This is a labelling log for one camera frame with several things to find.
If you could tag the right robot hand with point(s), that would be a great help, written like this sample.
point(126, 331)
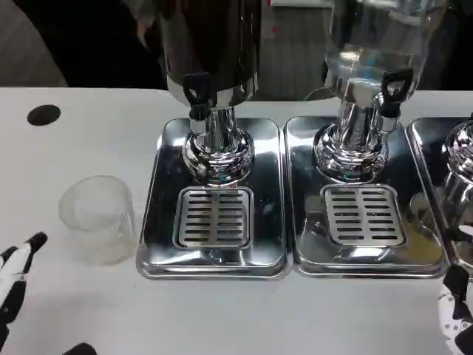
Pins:
point(456, 288)

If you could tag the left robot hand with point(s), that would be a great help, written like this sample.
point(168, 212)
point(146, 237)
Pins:
point(16, 266)

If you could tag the clear ribbed glass cup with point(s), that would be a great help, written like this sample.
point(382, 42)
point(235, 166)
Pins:
point(97, 218)

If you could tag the black tap of dark dispenser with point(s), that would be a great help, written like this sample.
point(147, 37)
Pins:
point(197, 92)

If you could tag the steel grid under clear dispenser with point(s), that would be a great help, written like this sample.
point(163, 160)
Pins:
point(364, 216)

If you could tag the chrome dispenser stand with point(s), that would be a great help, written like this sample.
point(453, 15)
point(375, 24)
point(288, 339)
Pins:
point(460, 162)

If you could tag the steel tray under chrome stand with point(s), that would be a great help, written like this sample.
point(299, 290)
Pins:
point(425, 155)

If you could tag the black round counter hole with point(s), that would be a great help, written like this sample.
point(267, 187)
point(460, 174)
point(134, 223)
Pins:
point(43, 114)

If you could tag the steel tray under clear dispenser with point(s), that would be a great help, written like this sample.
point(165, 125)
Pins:
point(306, 236)

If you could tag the black tap of clear dispenser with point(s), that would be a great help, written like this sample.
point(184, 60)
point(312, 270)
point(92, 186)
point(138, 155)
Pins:
point(393, 96)

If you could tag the steel grid under dark dispenser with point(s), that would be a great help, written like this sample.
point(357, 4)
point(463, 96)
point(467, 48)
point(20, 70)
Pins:
point(213, 218)

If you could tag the steel tray under dark dispenser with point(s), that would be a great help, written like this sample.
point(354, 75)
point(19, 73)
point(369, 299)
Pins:
point(266, 207)

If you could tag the clear drink dispenser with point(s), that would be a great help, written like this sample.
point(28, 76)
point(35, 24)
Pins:
point(373, 33)

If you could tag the dark drink dispenser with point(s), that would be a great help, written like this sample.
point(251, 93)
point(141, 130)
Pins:
point(210, 37)

